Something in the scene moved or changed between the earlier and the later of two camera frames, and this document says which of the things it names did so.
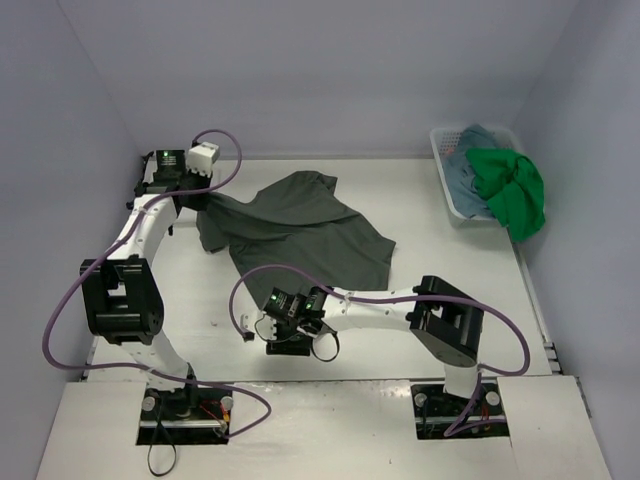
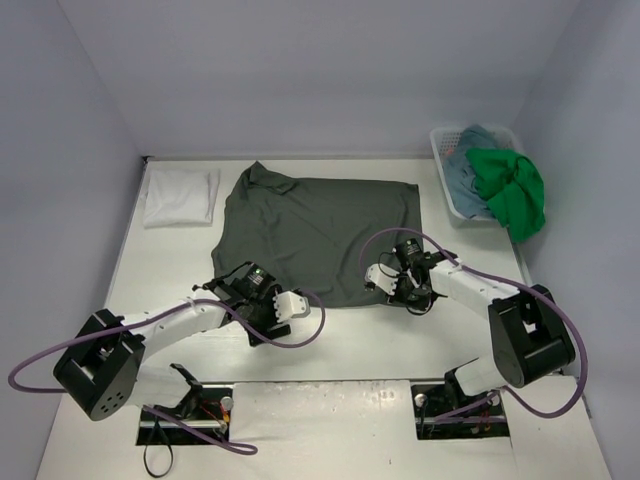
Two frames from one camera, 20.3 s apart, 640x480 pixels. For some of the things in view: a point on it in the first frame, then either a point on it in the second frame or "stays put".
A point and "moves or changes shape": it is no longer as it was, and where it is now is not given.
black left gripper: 198,198 -> 261,330
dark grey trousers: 296,221 moves or changes shape
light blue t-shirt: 460,170 stays put
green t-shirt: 512,185 stays put
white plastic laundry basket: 442,141 stays put
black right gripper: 288,345 -> 417,298
